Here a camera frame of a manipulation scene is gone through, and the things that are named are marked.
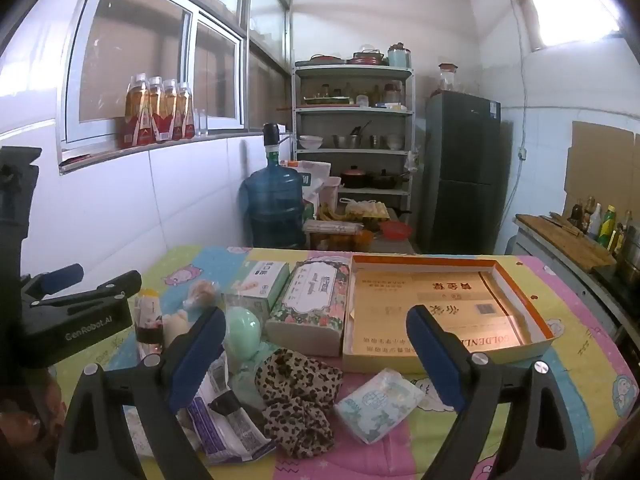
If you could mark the clear container of orange jars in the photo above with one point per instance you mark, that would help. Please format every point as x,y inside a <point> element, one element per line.
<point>335,235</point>

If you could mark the red plastic basin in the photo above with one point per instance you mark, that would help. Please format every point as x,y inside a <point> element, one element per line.
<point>396,230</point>

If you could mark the pack of red drink bottles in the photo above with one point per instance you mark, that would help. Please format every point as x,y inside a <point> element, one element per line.
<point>155,115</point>

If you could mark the black pot with red lid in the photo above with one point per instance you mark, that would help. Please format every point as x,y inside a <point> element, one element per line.
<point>355,179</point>

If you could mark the cream plush bear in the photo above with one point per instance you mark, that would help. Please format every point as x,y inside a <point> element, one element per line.
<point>175,325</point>

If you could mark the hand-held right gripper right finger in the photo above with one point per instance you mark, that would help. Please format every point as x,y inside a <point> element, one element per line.
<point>435,355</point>

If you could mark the green white tissue box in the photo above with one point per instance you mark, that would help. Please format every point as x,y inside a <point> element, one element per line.
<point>260,280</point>

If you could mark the cardboard sheet on wall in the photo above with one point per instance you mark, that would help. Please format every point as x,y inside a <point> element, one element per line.
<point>600,170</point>

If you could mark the wooden cutting board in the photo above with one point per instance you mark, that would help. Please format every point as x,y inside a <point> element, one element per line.
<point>565,242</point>

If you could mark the cartoon printed blanket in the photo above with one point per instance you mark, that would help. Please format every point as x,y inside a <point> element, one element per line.
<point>590,340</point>

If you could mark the leopard print cloth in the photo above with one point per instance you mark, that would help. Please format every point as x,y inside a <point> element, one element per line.
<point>290,385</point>

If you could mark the purple white plastic packet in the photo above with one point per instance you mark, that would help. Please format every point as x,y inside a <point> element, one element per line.
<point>220,430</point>

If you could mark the black water pump dispenser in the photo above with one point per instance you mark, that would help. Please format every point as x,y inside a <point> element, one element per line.
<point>271,135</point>

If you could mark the stack of white bowls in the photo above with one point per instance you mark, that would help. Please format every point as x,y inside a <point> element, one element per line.
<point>310,142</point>

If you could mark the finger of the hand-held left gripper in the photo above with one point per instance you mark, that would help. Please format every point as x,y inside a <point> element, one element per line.
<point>62,277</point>
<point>115,286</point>

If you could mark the orange cardboard box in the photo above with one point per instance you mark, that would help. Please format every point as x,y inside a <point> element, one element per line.
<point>380,320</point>

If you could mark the pale green cloth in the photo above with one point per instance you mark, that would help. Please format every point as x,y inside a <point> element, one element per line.
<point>245,385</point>

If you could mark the clear bag with pink ball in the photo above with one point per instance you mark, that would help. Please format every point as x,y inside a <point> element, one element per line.
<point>202,292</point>

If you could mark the row of condiment bottles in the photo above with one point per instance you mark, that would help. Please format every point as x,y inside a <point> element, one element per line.
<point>607,225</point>

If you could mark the glass jar with red lid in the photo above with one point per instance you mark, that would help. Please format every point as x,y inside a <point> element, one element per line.
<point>448,77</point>

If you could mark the blue water jug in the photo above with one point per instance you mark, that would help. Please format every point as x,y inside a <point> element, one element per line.
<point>272,200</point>

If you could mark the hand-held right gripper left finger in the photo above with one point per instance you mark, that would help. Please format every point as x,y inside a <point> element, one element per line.
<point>195,355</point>

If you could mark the steel pot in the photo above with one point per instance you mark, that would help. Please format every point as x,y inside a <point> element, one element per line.
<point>630,270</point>

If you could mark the grey counter cabinet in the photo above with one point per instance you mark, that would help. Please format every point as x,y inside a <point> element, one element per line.
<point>560,270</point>

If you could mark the mint green soft ball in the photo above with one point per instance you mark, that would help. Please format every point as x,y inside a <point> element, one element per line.
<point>242,332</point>

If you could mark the bunch of bananas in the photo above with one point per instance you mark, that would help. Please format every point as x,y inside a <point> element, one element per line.
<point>330,214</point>

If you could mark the bag of eggs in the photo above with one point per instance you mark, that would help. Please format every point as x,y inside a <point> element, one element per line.
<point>365,209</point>

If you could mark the grey metal shelf rack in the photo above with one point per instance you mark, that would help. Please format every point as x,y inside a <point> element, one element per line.
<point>350,110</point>

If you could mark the light blue canister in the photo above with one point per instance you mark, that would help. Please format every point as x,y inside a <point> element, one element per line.
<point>399,57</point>

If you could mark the aluminium sliding window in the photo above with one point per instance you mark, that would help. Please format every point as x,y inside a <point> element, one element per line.
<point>192,50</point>

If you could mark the small dark liquid bottle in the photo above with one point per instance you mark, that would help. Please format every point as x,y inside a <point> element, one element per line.
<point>148,320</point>

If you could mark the dark refrigerator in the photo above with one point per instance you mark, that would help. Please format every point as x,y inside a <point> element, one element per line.
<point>460,170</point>

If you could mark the small white tissue packet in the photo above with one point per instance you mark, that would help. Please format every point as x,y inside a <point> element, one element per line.
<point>377,405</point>

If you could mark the white sack with green label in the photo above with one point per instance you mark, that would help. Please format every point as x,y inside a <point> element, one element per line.
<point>310,180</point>

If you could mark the floral tissue pack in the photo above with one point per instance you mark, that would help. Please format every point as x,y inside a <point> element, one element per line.
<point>310,305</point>

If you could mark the small high window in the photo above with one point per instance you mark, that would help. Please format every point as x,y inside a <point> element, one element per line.
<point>570,5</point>

